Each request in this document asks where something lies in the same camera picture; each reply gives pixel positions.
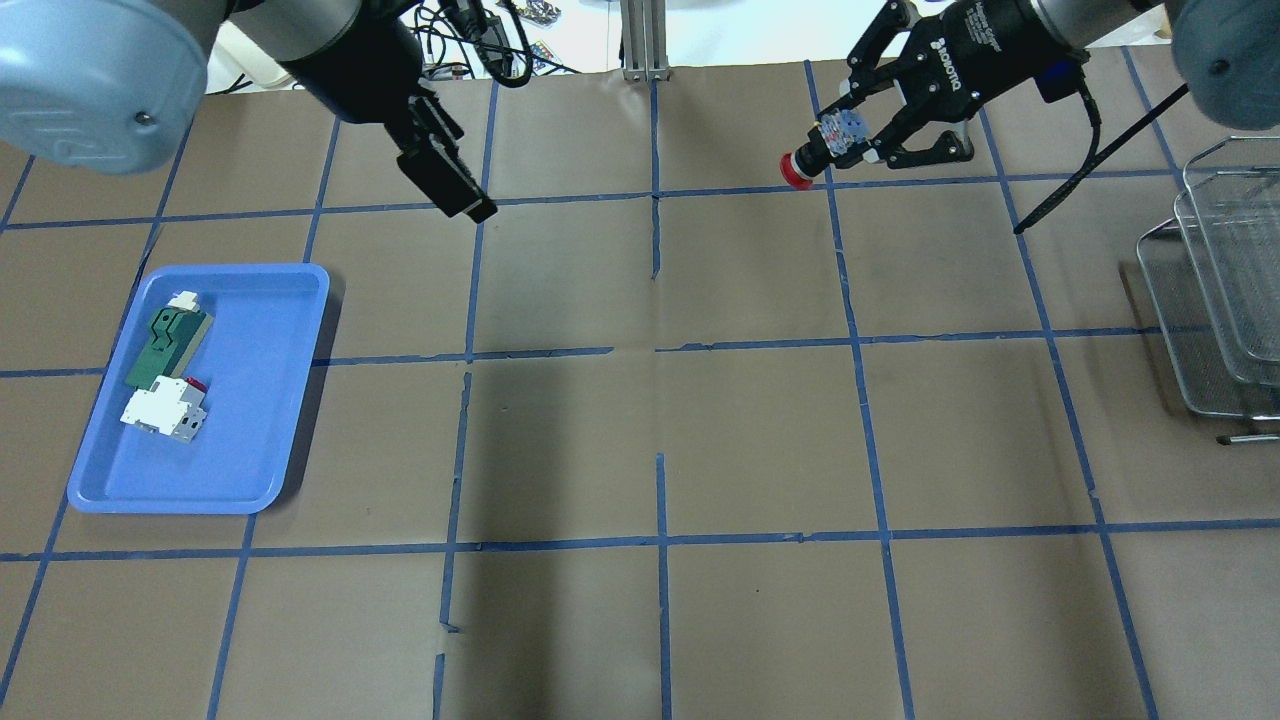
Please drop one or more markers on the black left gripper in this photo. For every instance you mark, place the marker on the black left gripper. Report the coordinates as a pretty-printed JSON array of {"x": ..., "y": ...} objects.
[{"x": 352, "y": 62}]

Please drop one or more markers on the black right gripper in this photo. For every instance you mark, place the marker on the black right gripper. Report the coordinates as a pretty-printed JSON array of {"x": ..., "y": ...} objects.
[{"x": 978, "y": 40}]

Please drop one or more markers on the red emergency stop button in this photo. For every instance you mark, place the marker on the red emergency stop button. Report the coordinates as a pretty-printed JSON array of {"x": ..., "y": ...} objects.
[{"x": 839, "y": 138}]

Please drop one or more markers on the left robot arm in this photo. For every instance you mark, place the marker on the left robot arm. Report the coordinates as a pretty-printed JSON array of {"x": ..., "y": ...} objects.
[{"x": 111, "y": 86}]

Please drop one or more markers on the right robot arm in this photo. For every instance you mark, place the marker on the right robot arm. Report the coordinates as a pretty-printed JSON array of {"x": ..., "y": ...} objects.
[{"x": 1225, "y": 51}]

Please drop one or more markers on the green terminal block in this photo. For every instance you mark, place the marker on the green terminal block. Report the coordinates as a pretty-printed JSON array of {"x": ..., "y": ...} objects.
[{"x": 172, "y": 338}]

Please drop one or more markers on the blue plastic tray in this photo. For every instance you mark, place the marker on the blue plastic tray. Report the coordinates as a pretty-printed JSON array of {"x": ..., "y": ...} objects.
[{"x": 255, "y": 362}]

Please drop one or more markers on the white circuit breaker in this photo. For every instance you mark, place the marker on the white circuit breaker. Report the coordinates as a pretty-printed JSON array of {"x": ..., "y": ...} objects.
[{"x": 172, "y": 407}]

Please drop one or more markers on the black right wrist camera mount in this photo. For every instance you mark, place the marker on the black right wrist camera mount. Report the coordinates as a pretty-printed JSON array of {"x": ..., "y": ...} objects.
[{"x": 1063, "y": 79}]

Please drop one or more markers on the aluminium frame post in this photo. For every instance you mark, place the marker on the aluminium frame post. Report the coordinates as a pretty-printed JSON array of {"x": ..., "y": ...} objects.
[{"x": 644, "y": 54}]

